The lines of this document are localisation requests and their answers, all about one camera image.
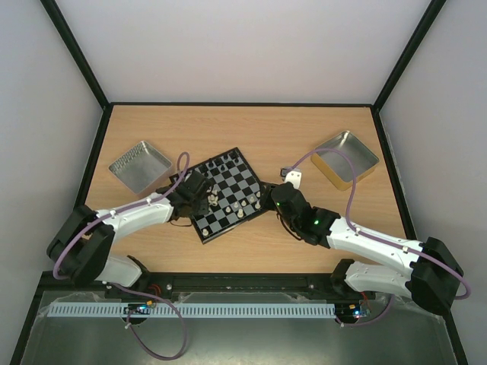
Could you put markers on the light blue slotted cable duct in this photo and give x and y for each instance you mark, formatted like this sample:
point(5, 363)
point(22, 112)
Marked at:
point(194, 310)

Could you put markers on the pile of white pieces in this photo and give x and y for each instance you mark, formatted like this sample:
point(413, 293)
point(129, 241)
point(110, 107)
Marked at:
point(213, 198)

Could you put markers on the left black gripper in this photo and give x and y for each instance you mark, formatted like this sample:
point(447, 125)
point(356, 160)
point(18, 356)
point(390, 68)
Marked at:
point(204, 206)

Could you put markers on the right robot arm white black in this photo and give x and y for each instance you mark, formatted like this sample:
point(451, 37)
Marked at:
point(322, 227)

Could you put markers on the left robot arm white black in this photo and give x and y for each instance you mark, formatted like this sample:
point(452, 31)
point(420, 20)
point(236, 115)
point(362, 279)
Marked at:
point(81, 250)

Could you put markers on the gold square tin box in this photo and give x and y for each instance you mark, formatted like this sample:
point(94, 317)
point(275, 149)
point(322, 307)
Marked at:
point(342, 157)

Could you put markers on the silver embossed tin lid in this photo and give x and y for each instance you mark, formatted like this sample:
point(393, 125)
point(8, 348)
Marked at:
point(142, 168)

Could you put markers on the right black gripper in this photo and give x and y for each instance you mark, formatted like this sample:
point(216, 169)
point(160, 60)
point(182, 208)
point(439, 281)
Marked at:
point(268, 192)

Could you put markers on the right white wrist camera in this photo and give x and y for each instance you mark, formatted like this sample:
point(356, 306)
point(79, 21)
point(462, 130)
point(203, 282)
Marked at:
point(291, 175)

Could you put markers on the black silver chess board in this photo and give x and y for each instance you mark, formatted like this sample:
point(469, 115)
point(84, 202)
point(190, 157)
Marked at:
point(235, 180)

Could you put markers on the black aluminium frame rail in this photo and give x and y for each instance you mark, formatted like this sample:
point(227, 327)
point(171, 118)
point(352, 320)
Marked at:
point(243, 283)

